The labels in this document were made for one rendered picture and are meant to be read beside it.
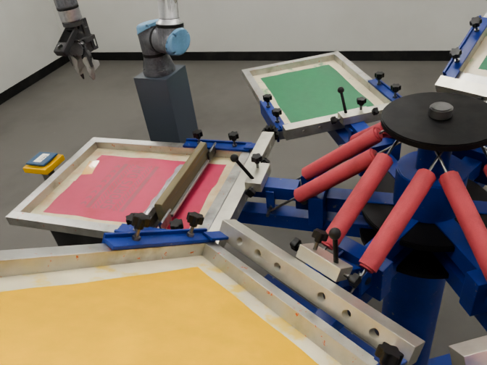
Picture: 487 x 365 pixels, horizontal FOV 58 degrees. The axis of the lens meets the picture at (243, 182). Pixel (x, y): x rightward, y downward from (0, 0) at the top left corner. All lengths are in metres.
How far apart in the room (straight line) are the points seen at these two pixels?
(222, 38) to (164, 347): 5.04
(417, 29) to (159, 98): 3.61
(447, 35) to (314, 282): 4.45
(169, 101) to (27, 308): 1.44
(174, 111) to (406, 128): 1.20
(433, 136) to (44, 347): 0.98
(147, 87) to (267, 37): 3.45
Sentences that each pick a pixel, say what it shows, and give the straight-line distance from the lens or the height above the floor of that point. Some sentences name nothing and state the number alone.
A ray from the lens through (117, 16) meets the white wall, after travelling 6.22.
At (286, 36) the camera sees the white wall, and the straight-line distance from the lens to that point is 5.41.
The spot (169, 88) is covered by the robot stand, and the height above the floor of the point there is 1.15.
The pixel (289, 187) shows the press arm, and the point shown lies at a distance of 1.50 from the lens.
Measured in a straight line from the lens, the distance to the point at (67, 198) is 1.88.
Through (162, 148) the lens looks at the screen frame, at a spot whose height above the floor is 0.98.
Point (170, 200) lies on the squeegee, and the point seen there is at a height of 1.04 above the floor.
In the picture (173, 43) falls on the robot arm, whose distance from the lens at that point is 1.95.
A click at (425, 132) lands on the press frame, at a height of 1.32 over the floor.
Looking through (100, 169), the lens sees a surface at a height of 0.95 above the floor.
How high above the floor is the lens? 1.94
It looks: 35 degrees down
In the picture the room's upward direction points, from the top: 8 degrees counter-clockwise
